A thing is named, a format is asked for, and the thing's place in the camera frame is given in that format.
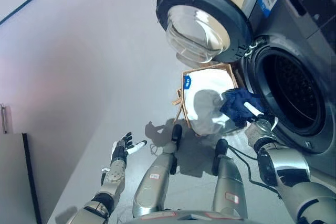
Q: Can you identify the black robot foot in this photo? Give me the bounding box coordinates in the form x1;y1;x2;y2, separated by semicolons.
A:
214;138;229;159
171;124;183;146

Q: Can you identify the silver robot leg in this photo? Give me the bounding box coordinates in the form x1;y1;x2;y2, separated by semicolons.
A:
132;140;180;218
212;153;249;220

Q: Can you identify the white fabric basket liner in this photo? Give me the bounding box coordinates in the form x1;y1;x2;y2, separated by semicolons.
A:
182;68;253;136

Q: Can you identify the silver right robot leg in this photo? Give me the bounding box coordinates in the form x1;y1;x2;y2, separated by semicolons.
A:
212;153;249;220

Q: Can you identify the round glass washer door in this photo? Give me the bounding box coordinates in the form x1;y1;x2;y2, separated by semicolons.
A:
156;0;254;65

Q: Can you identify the wooden laundry basket frame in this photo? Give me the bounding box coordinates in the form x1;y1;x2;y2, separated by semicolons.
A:
172;62;245;137

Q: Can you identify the black left robot foot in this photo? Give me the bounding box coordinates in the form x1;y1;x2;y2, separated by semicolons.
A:
171;124;183;146

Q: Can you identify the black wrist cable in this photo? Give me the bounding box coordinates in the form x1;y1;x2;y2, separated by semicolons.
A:
226;146;284;199

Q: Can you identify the grey robot torso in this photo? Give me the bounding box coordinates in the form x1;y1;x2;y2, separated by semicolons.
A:
131;209;250;224

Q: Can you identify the black right robot foot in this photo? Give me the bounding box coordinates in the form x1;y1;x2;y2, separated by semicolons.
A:
214;138;229;159

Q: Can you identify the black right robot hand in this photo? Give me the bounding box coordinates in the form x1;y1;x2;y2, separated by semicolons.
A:
243;101;275;123

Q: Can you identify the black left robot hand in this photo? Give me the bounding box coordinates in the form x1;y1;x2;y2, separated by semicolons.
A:
110;132;148;161

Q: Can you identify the dark blue garment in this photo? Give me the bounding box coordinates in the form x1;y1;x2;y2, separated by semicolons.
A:
219;89;266;128

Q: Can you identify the white door with handle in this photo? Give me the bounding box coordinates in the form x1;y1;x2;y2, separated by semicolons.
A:
0;102;43;224

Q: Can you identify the silver left robot leg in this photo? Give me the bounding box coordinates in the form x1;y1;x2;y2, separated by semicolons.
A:
132;140;180;218

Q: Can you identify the dark grey washing machine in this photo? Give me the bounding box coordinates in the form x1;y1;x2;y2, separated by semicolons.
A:
236;0;336;182

